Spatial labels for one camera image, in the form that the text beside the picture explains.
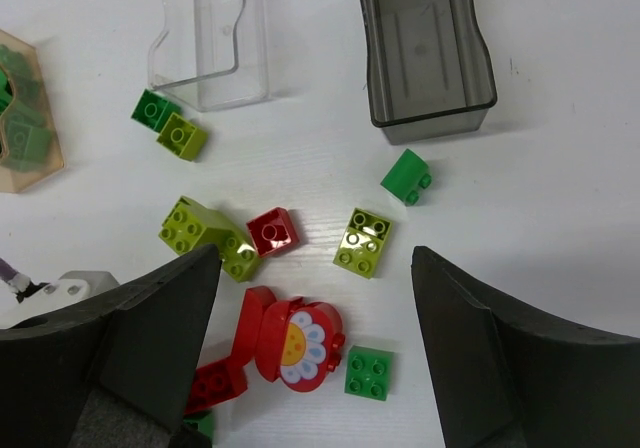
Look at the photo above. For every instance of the green lego near flower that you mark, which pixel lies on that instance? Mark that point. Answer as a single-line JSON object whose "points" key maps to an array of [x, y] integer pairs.
{"points": [[368, 373]]}

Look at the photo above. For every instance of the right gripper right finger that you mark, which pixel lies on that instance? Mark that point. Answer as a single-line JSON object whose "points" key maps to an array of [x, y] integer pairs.
{"points": [[507, 374]]}

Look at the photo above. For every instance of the small green lego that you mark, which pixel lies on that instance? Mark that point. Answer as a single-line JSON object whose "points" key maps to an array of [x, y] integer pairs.
{"points": [[203, 422]]}

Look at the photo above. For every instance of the clear plastic container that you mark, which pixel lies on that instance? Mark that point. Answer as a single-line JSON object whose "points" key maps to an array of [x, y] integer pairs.
{"points": [[211, 54]]}

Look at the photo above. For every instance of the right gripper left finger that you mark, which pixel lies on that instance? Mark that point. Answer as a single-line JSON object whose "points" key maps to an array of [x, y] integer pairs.
{"points": [[114, 370]]}

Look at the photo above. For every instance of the lime stepped lego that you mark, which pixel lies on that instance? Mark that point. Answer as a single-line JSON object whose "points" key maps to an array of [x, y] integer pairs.
{"points": [[190, 225]]}

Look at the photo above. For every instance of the lime square lego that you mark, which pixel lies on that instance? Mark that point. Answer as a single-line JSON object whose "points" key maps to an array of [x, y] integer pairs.
{"points": [[182, 138]]}

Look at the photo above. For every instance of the dark green square lego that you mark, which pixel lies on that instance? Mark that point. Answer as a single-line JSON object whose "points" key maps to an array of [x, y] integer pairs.
{"points": [[153, 110]]}

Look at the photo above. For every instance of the green lego near right gripper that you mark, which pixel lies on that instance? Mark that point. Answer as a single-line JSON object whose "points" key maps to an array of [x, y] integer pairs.
{"points": [[408, 178]]}

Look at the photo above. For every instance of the red flower lego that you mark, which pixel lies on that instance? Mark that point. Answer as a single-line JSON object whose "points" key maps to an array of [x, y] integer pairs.
{"points": [[292, 340]]}

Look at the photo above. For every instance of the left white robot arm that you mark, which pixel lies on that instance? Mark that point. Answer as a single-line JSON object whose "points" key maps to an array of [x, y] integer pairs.
{"points": [[72, 287]]}

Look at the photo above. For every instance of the small red square lego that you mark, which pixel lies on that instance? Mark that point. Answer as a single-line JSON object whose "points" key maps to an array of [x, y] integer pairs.
{"points": [[273, 232]]}

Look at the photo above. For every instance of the red rectangular lego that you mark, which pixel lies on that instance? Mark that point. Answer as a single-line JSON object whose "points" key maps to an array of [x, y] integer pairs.
{"points": [[215, 383]]}

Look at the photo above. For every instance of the grey translucent container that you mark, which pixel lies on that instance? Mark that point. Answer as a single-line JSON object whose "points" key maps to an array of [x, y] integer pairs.
{"points": [[429, 70]]}

